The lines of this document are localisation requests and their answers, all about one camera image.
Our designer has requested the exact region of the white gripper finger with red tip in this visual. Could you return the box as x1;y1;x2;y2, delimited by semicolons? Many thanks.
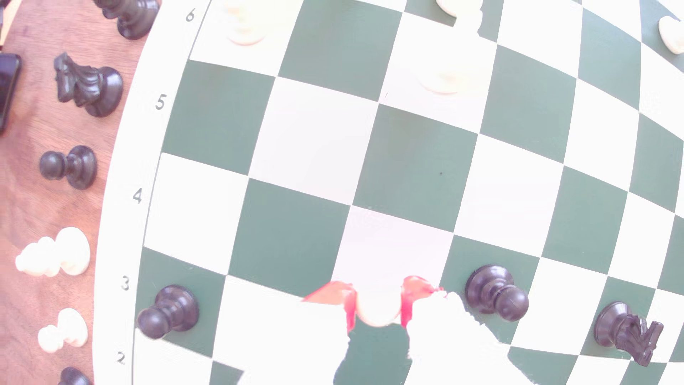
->
401;276;535;385
243;281;358;385

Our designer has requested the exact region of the white pawn chess piece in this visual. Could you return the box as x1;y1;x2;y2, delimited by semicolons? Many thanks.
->
37;308;89;354
354;273;403;328
435;0;484;19
222;0;270;47

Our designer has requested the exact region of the black pawn chess piece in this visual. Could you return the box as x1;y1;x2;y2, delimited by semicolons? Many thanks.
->
136;284;200;340
464;264;530;323
39;145;98;190

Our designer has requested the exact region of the black knight chess piece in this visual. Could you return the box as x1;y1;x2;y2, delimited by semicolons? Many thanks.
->
53;52;124;118
593;301;665;368

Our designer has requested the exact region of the green and white chess mat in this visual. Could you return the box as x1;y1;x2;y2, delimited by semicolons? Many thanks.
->
92;0;684;385

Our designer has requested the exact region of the large black chess piece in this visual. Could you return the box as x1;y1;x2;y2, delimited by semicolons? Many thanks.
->
58;366;94;385

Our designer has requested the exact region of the white bishop chess piece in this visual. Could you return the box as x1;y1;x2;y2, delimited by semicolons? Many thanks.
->
658;15;684;56
15;227;92;278

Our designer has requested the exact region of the black rectangular device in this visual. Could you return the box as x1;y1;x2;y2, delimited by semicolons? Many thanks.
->
0;52;23;134

